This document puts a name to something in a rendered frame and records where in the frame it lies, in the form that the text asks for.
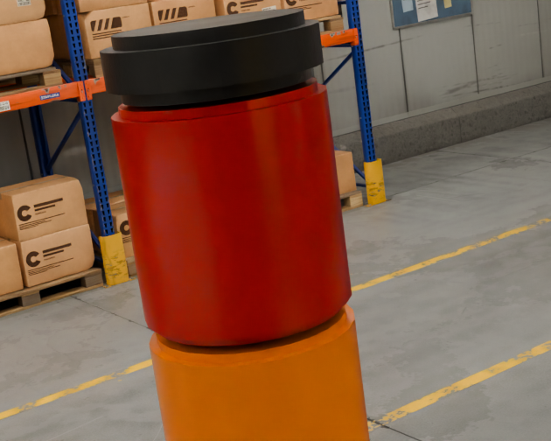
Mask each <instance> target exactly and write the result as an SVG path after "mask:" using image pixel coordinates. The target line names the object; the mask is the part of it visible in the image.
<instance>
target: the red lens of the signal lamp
mask: <svg viewBox="0 0 551 441"><path fill-rule="evenodd" d="M118 111H119V112H116V113H114V114H113V115H112V116H111V117H110V118H111V123H112V128H113V133H114V139H115V148H116V154H117V159H118V164H119V170H120V174H121V180H122V189H123V195H124V200H125V206H126V211H127V216H128V221H129V231H130V236H131V241H132V247H133V252H134V257H135V263H136V272H137V277H138V283H139V288H140V293H141V299H142V304H143V313H144V318H145V321H146V324H147V326H148V327H149V329H151V330H152V331H154V332H155V333H158V334H159V335H161V336H162V337H164V338H166V339H167V340H170V341H174V342H177V343H181V344H185V345H194V346H203V347H220V346H237V345H244V344H252V343H259V342H263V341H268V340H275V339H280V338H283V337H287V336H290V335H292V334H296V333H300V332H303V331H306V330H309V329H311V328H312V327H315V326H318V325H320V324H322V323H324V322H325V321H327V320H329V319H330V318H332V317H333V316H334V315H336V314H337V313H338V312H339V311H340V310H341V308H342V307H343V306H344V305H346V303H347V302H348V300H349V299H350V297H351V295H352V288H351V281H350V274H349V267H348V259H347V252H346V245H345V230H344V223H343V216H342V209H341V202H340V194H339V187H338V174H337V166H336V158H335V151H334V144H333V137H332V130H331V116H330V109H329V102H328V94H327V88H326V85H323V84H319V83H317V78H314V77H311V78H310V79H308V80H307V81H304V82H301V83H298V84H296V85H293V86H289V87H283V88H279V89H276V90H272V91H268V92H263V93H259V94H251V95H245V96H240V97H234V98H229V99H224V100H217V101H204V102H197V103H188V104H178V105H168V106H152V107H142V106H129V105H124V104H123V103H122V104H121V105H120V106H119V107H118Z"/></svg>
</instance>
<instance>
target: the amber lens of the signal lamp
mask: <svg viewBox="0 0 551 441"><path fill-rule="evenodd" d="M149 345H150V355H151V359H152V365H153V370H154V375H155V381H156V386H157V396H158V401H159V407H160V411H161V417H162V422H163V427H164V437H165V441H370V439H369V431H368V424H367V417H366V404H365V396H364V389H363V381H362V374H361V366H360V359H359V346H358V339H357V331H356V324H355V317H354V312H353V309H352V308H351V307H350V306H349V305H348V304H345V305H344V306H343V307H342V308H341V310H340V311H339V312H338V313H337V314H336V315H334V316H333V317H332V318H330V319H329V320H327V321H325V322H324V323H322V324H320V325H317V326H315V327H312V328H311V329H309V330H306V331H303V332H299V333H296V334H292V335H290V336H287V337H283V338H280V339H272V340H268V341H263V342H259V343H252V344H244V345H237V346H194V345H185V344H181V343H177V342H174V341H170V340H167V339H166V338H164V337H162V336H161V335H159V334H158V333H156V332H154V333H153V334H152V336H151V339H150V343H149Z"/></svg>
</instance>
